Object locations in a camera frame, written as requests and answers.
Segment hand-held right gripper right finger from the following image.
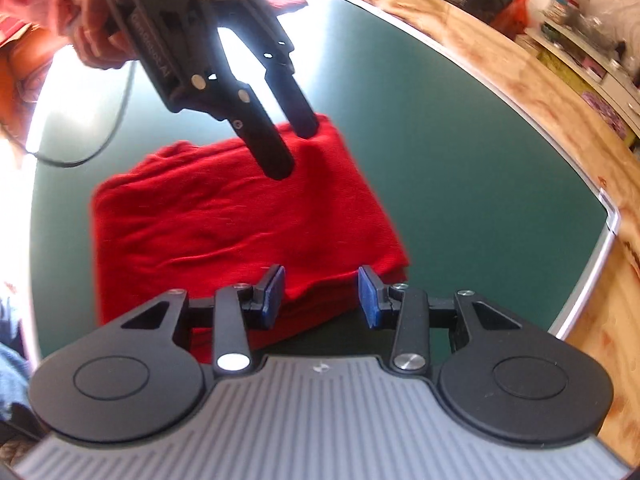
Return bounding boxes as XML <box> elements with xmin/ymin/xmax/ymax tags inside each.
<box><xmin>357</xmin><ymin>264</ymin><xmax>526</xmax><ymax>374</ymax></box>

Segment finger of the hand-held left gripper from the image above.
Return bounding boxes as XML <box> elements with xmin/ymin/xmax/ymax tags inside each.
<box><xmin>200</xmin><ymin>0</ymin><xmax>321</xmax><ymax>140</ymax></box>
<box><xmin>190</xmin><ymin>72</ymin><xmax>296</xmax><ymax>182</ymax></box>

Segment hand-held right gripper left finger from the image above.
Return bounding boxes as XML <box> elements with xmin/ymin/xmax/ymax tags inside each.
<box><xmin>117</xmin><ymin>264</ymin><xmax>287</xmax><ymax>375</ymax></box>

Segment red knit pants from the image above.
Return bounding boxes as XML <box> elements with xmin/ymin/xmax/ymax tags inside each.
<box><xmin>90</xmin><ymin>114</ymin><xmax>411</xmax><ymax>365</ymax></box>

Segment person's left hand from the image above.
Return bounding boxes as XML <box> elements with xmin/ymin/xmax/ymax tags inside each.
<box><xmin>65</xmin><ymin>0</ymin><xmax>136</xmax><ymax>71</ymax></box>

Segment black bag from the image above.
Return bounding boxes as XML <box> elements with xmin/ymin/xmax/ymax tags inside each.
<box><xmin>462</xmin><ymin>0</ymin><xmax>516</xmax><ymax>26</ymax></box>

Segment orange plastic bag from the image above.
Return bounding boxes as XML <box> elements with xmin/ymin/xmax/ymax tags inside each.
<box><xmin>492</xmin><ymin>0</ymin><xmax>531</xmax><ymax>41</ymax></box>

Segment person's blue jeans leg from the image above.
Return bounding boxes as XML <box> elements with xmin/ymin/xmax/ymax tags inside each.
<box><xmin>0</xmin><ymin>292</ymin><xmax>38</xmax><ymax>441</ymax></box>

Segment stacked storage boxes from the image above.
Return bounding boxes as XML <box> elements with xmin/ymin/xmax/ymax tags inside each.
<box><xmin>542</xmin><ymin>0</ymin><xmax>593</xmax><ymax>28</ymax></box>

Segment long white cabinet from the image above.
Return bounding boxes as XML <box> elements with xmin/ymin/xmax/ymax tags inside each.
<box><xmin>520</xmin><ymin>10</ymin><xmax>640</xmax><ymax>156</ymax></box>

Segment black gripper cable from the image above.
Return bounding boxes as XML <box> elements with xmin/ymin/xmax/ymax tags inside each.
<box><xmin>0</xmin><ymin>60</ymin><xmax>137</xmax><ymax>168</ymax></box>

